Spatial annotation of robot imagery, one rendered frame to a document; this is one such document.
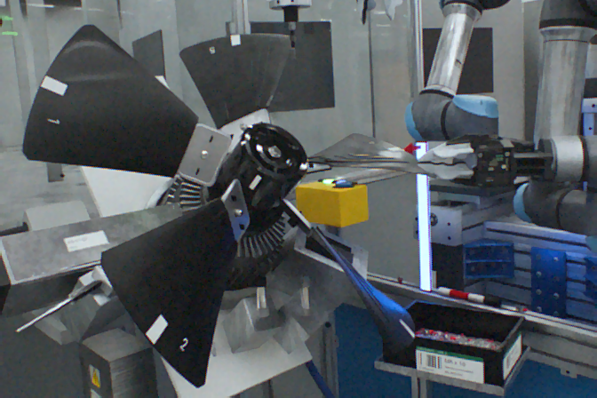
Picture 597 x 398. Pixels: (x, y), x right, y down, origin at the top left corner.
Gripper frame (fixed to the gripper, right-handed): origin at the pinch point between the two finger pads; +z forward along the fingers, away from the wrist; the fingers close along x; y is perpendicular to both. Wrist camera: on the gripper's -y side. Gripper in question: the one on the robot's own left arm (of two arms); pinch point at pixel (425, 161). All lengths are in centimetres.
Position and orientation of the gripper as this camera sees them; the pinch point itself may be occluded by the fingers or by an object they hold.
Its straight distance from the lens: 108.6
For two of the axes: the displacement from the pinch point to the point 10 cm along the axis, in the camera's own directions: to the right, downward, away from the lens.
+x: 0.8, 9.7, 2.4
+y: -1.8, 2.5, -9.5
